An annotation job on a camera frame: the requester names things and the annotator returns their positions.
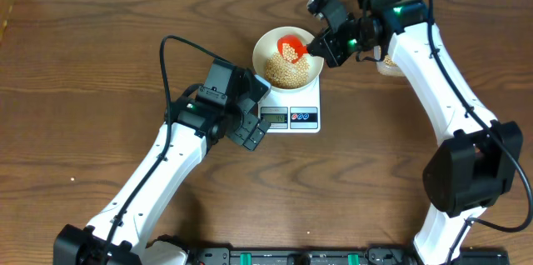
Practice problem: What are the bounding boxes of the red plastic measuring scoop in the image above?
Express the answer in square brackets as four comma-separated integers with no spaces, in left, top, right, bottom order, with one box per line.
[277,35,308,63]

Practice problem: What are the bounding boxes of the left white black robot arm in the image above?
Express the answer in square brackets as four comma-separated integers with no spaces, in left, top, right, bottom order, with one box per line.
[53,60,271,264]

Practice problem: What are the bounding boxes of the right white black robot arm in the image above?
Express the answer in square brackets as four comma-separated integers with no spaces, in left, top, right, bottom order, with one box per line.
[306,0,525,264]

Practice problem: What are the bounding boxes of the white digital kitchen scale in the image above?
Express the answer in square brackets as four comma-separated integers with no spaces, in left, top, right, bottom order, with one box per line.
[258,77,321,133]

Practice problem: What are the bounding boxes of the soybeans in bowl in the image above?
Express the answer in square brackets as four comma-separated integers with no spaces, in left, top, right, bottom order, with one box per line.
[264,43,310,89]

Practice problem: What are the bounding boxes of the clear plastic container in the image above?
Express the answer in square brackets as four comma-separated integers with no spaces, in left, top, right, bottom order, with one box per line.
[374,46,404,77]

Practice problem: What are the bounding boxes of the soybeans in container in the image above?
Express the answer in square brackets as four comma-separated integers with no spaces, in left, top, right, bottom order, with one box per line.
[383,55,396,67]

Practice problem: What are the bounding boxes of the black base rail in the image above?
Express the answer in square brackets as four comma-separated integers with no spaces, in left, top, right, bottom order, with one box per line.
[182,247,511,265]

